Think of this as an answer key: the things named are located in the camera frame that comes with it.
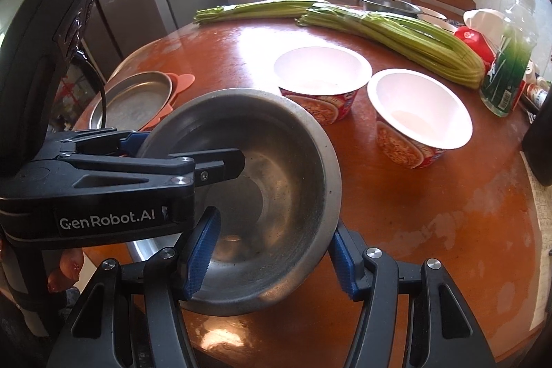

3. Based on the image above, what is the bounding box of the shallow steel plate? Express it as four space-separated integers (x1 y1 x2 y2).
88 71 174 131

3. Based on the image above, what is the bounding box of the deep steel bowl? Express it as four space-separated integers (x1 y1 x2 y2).
139 89 342 316

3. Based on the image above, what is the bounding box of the red instant noodle bowl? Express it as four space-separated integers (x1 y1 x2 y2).
271 46 372 125

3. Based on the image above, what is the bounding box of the left hand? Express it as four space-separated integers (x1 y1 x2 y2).
48 248 84 293

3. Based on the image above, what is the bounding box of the pink flower silicone mat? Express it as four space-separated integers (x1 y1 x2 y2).
139 73 196 132

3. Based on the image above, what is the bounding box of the celery bunch far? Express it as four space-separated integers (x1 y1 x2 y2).
193 0 327 25

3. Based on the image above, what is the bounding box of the celery bunch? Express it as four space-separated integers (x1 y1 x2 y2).
193 0 327 25
297 3 485 90

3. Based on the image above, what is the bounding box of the steel bowl at table edge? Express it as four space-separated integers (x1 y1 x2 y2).
357 0 422 18

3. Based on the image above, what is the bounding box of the green label plastic bottle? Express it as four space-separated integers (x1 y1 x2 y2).
479 0 538 117

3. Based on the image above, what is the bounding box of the celery bunch near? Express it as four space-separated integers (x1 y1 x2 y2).
297 3 485 90

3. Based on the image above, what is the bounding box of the small condiment jar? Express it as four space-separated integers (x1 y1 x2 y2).
521 77 551 113

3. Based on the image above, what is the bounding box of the red white package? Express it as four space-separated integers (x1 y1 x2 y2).
454 8 505 72

